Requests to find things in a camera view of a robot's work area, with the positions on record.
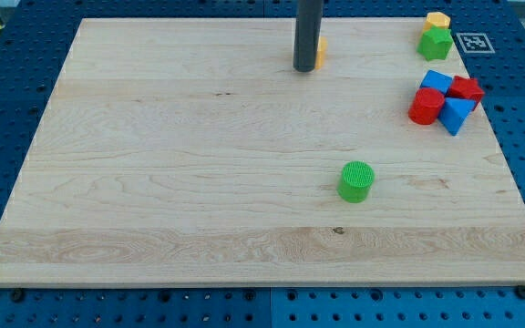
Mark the yellow heart block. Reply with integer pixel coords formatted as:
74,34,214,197
314,36,328,69

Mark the wooden board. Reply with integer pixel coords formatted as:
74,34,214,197
0,17,525,288

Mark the green cylinder block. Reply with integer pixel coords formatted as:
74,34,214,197
336,161,375,203

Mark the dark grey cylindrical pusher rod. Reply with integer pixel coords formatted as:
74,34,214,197
293,0,324,73

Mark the red cylinder block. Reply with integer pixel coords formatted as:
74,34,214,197
408,87,445,125

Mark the blue cube block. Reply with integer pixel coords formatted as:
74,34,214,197
419,70,453,95

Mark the blue triangle block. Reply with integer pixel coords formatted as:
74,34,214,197
437,97,476,136

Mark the green star block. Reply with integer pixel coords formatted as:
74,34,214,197
417,26,454,61

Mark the red star block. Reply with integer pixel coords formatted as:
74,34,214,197
446,76,485,110

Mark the yellow hexagon block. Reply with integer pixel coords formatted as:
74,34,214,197
422,11,451,33

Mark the white fiducial marker tag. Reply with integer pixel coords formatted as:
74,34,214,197
456,32,495,54

